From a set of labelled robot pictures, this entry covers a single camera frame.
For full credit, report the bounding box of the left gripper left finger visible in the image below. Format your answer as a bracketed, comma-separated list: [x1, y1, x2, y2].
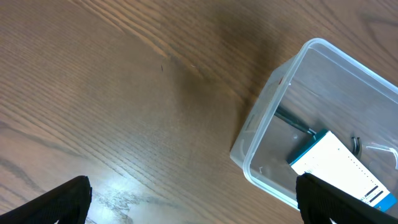
[1, 175, 92, 224]

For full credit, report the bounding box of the clear plastic container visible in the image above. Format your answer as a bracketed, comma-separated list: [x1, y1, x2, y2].
[230, 38, 397, 207]

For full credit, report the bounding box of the white and teal box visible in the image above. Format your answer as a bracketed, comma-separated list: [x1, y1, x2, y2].
[287, 129, 397, 212]

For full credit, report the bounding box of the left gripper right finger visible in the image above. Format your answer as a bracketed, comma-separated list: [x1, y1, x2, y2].
[296, 173, 397, 224]

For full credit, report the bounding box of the small black-handled hammer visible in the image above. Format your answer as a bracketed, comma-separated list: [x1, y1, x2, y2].
[274, 106, 362, 159]

